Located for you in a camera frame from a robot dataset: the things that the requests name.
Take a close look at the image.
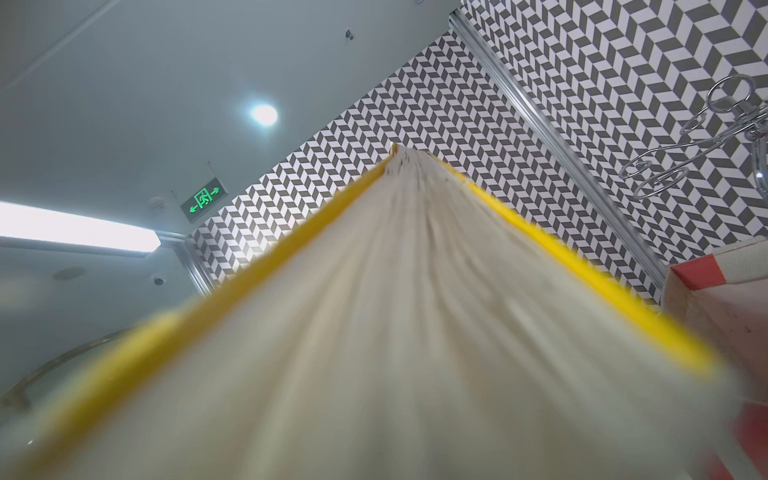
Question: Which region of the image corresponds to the yellow book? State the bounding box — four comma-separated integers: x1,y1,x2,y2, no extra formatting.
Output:
1,148,742,479

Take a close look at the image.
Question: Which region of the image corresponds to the red burlap canvas bag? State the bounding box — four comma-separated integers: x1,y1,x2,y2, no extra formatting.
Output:
661,236,767,479

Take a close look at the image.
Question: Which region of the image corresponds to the round ceiling light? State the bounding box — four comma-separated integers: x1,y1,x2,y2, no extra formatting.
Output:
249,104,279,127

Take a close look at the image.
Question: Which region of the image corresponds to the green exit sign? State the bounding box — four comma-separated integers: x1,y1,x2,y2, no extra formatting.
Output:
180,177,227,223

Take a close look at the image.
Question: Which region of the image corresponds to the ceiling light strip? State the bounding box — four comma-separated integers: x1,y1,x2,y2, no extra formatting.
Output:
1,202,161,257

